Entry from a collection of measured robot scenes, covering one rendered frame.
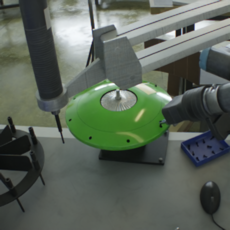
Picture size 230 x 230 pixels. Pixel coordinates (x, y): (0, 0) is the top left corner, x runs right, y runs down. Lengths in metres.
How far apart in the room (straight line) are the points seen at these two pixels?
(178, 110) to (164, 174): 0.26
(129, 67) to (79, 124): 0.43
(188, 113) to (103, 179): 0.35
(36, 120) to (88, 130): 1.88
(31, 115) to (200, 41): 2.36
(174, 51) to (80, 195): 0.54
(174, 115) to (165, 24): 0.32
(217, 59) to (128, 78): 0.30
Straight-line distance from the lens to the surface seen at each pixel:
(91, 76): 0.50
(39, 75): 0.46
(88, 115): 0.90
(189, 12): 0.52
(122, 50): 0.47
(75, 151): 1.04
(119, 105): 0.90
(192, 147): 1.03
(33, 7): 0.42
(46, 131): 1.14
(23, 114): 2.83
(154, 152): 1.00
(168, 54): 0.52
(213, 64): 0.75
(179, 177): 0.94
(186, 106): 0.72
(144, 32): 0.48
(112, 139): 0.83
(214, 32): 0.57
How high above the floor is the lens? 1.64
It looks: 39 degrees down
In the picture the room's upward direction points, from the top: 6 degrees counter-clockwise
